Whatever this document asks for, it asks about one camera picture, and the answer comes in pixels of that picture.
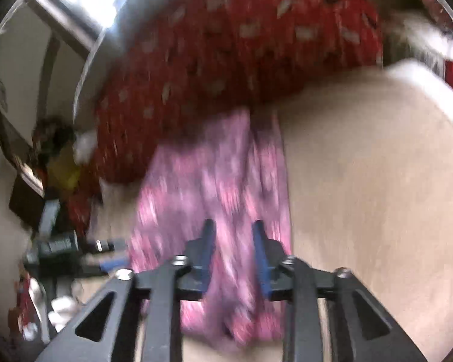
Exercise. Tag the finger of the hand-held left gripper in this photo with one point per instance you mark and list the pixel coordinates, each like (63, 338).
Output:
(111, 264)
(104, 245)

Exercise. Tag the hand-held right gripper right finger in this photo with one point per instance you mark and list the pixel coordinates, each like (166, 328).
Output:
(260, 256)

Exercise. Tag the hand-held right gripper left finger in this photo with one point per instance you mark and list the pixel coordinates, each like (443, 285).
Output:
(208, 241)

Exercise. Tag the purple floral garment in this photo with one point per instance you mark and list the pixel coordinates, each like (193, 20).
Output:
(219, 181)

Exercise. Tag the red star print cloth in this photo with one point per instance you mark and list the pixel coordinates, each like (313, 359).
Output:
(81, 205)

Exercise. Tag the black box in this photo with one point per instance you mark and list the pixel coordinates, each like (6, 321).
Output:
(24, 203)

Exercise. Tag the white cloth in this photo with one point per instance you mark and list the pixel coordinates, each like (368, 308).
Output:
(85, 145)

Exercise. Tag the beige fleece blanket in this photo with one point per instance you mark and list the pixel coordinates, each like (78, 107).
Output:
(362, 196)

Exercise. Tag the dark framed board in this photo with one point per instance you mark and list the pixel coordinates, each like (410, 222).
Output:
(7, 132)

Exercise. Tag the red patterned blanket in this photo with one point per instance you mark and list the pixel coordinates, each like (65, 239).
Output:
(230, 64)

